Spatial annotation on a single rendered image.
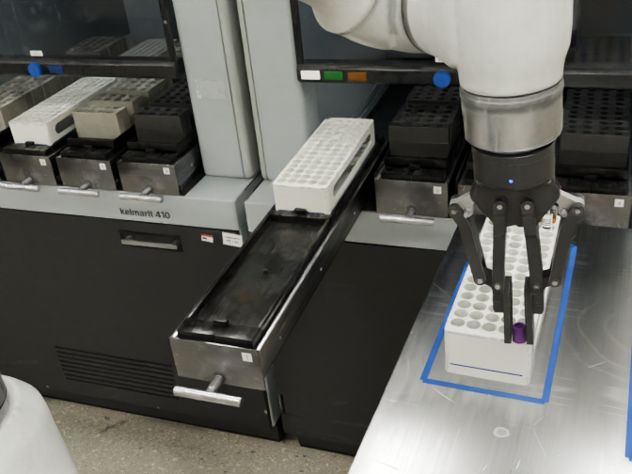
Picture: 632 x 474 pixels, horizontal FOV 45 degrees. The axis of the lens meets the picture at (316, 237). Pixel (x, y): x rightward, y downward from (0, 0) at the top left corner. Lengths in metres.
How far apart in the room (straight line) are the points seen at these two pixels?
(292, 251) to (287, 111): 0.39
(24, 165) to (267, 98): 0.59
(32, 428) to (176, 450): 1.35
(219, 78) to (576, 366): 0.91
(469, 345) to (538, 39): 0.39
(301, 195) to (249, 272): 0.18
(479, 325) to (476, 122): 0.30
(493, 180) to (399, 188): 0.70
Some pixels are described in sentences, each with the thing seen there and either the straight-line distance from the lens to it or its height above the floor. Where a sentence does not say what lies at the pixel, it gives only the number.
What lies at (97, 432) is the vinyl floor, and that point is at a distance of 2.21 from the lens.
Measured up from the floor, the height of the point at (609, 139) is 0.87.
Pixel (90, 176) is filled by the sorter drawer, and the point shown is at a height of 0.77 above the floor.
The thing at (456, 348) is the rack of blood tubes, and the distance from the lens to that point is 0.92.
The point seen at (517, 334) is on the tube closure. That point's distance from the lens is 0.86.
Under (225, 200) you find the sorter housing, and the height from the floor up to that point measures 0.73.
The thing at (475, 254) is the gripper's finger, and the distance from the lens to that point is 0.80.
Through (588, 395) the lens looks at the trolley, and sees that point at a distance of 0.93.
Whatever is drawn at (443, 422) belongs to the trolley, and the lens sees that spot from 0.88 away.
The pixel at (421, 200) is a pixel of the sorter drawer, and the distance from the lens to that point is 1.41.
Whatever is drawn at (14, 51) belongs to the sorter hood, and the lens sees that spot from 1.79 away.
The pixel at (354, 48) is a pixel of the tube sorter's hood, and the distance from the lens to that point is 1.42.
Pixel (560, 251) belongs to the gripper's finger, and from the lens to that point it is 0.79.
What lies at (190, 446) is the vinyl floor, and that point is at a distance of 2.08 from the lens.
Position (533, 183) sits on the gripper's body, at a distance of 0.73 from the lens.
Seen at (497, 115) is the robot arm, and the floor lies 1.18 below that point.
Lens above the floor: 1.44
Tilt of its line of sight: 30 degrees down
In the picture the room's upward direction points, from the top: 6 degrees counter-clockwise
